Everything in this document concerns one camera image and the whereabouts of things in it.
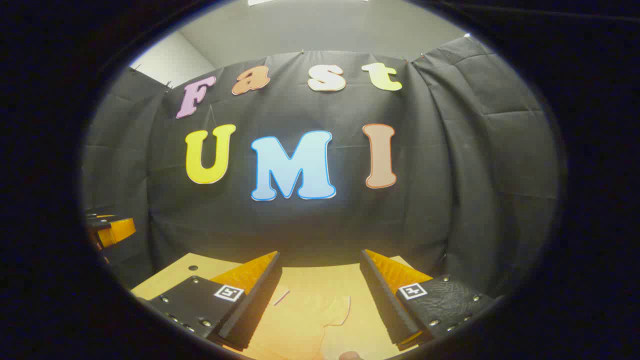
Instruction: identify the orange polo T-shirt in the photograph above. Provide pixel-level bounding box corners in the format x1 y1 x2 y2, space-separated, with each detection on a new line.
235 285 396 360

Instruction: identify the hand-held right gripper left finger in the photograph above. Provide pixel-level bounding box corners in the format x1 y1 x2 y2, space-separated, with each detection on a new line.
145 250 283 352

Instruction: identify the black backdrop cloth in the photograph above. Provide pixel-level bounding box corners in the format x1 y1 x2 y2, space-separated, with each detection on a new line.
81 35 561 301

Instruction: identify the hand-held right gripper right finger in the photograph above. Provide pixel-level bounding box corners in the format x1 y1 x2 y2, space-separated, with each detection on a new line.
359 249 501 351

